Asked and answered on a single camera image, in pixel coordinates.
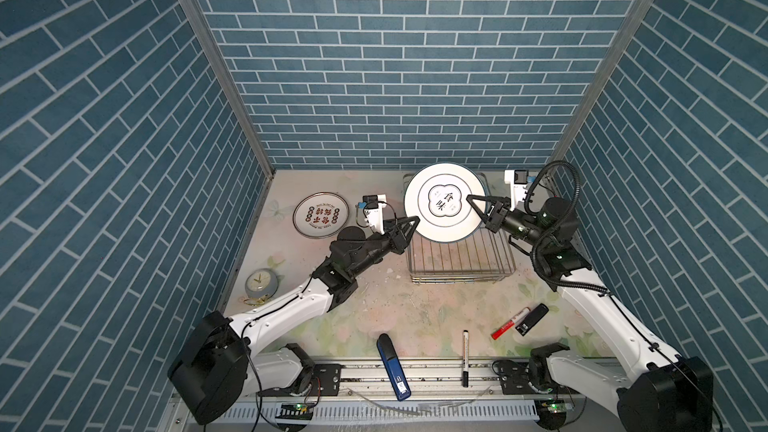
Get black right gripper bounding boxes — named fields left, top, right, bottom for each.
left=469, top=193, right=550, bottom=253

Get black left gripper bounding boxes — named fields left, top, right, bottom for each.
left=346, top=215, right=419, bottom=280

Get white plate green flower emblem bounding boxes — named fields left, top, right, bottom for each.
left=404, top=163, right=488, bottom=243

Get white plate red chinese characters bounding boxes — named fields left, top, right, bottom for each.
left=292, top=192, right=350, bottom=239

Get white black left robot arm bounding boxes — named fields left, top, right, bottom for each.
left=168, top=216, right=420, bottom=426

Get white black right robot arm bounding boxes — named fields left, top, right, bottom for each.
left=467, top=195, right=722, bottom=431

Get red white marker pen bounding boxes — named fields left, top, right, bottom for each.
left=491, top=307, right=531, bottom=340

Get blue stapler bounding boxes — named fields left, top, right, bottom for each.
left=376, top=333, right=411, bottom=401

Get black white marker pen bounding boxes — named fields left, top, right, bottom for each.
left=461, top=330, right=470, bottom=388

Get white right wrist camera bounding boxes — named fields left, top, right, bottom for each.
left=504, top=169, right=532, bottom=206

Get steel wire dish rack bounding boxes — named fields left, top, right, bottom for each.
left=404, top=171, right=516, bottom=284

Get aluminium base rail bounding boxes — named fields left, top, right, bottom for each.
left=173, top=355, right=667, bottom=427

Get aluminium corner post right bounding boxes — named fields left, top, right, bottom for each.
left=549, top=0, right=654, bottom=161

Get aluminium corner post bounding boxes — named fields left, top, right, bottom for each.
left=178, top=0, right=275, bottom=181
left=549, top=0, right=654, bottom=161

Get aluminium corner post left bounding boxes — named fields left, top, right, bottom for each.
left=178, top=0, right=275, bottom=181

